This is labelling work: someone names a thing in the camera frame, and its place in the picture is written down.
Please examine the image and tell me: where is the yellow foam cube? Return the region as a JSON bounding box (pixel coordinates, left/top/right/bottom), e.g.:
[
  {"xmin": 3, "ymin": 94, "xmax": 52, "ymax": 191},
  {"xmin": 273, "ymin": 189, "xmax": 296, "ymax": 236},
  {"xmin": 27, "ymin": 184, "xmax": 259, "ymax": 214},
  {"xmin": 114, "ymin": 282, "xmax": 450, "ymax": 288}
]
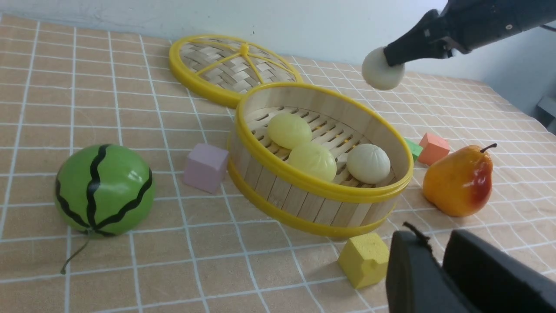
[{"xmin": 338, "ymin": 233, "xmax": 390, "ymax": 289}]

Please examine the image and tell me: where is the green foam cube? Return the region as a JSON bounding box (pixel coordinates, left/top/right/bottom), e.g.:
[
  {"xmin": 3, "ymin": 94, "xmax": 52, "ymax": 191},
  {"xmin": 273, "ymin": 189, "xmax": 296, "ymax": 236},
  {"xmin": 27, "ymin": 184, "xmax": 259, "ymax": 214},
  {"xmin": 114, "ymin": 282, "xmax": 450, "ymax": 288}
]
[{"xmin": 405, "ymin": 138, "xmax": 423, "ymax": 163}]

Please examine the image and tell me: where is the white bun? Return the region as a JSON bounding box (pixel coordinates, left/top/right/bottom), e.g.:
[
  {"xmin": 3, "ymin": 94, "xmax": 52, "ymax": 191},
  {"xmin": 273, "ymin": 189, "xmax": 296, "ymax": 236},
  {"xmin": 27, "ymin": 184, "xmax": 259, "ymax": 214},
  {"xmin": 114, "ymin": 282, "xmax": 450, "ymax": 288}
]
[
  {"xmin": 361, "ymin": 47, "xmax": 405, "ymax": 90},
  {"xmin": 346, "ymin": 144, "xmax": 391, "ymax": 185}
]

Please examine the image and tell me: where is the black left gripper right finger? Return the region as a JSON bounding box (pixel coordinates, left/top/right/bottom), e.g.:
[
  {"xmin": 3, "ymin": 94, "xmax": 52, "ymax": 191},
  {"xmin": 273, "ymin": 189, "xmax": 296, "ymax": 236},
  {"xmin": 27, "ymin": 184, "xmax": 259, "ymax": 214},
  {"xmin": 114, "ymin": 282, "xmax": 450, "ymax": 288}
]
[{"xmin": 443, "ymin": 230, "xmax": 556, "ymax": 313}]

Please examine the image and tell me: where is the bamboo steamer tray yellow rim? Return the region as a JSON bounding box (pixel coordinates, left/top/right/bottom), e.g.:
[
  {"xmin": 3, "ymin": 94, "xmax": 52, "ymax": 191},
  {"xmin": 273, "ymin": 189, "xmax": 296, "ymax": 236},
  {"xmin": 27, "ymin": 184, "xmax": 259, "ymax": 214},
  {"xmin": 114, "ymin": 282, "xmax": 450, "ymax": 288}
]
[{"xmin": 228, "ymin": 83, "xmax": 414, "ymax": 238}]

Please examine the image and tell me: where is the salmon pink foam cube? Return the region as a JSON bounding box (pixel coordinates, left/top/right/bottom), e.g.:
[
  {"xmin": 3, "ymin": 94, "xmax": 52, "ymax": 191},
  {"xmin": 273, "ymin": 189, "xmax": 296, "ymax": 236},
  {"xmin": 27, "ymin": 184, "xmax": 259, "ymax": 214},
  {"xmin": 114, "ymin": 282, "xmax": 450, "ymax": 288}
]
[{"xmin": 417, "ymin": 133, "xmax": 450, "ymax": 166}]

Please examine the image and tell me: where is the purple foam cube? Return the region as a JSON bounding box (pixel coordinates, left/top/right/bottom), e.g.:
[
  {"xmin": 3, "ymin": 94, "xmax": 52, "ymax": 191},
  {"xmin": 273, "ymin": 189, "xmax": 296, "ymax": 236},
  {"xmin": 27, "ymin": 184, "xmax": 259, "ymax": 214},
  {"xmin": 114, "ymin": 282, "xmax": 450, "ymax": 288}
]
[{"xmin": 183, "ymin": 143, "xmax": 230, "ymax": 193}]

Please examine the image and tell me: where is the orange toy pear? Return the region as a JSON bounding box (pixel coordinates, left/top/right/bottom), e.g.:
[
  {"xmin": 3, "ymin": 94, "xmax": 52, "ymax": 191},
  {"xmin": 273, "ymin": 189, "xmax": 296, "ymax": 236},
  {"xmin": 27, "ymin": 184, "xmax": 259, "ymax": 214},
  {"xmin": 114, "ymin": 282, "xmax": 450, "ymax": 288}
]
[{"xmin": 422, "ymin": 143, "xmax": 498, "ymax": 217}]

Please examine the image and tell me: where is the yellow woven steamer lid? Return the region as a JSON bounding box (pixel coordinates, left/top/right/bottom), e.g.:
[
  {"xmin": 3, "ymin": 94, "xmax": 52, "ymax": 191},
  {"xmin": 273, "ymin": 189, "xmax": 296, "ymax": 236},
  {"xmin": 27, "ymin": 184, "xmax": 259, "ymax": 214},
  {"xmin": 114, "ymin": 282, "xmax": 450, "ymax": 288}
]
[{"xmin": 169, "ymin": 34, "xmax": 302, "ymax": 108}]

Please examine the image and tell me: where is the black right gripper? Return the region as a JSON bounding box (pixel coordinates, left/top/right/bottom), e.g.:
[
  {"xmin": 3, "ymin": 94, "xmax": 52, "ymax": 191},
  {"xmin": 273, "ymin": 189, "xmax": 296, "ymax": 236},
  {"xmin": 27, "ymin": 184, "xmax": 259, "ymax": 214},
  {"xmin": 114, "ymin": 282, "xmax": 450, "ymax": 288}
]
[{"xmin": 384, "ymin": 0, "xmax": 556, "ymax": 67}]

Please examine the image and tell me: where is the green toy watermelon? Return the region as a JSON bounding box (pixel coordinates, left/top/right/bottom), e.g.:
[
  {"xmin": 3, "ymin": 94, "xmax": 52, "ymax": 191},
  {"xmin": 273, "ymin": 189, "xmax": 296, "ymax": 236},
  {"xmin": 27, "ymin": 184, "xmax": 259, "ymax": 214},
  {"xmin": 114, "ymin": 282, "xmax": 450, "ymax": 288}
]
[{"xmin": 53, "ymin": 144, "xmax": 156, "ymax": 248}]

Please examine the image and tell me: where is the yellow bun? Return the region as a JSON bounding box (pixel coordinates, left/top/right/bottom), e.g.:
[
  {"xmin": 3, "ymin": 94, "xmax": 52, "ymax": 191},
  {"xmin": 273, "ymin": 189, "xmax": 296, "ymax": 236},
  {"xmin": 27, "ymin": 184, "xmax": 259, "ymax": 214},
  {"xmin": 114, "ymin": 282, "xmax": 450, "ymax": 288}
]
[
  {"xmin": 267, "ymin": 113, "xmax": 312, "ymax": 150},
  {"xmin": 286, "ymin": 141, "xmax": 337, "ymax": 182}
]

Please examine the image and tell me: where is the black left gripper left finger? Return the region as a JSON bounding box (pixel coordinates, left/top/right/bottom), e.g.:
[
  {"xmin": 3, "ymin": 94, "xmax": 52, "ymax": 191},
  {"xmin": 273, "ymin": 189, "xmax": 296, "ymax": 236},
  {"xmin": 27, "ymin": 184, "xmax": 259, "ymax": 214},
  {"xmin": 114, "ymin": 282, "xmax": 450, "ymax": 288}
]
[{"xmin": 385, "ymin": 222, "xmax": 480, "ymax": 313}]

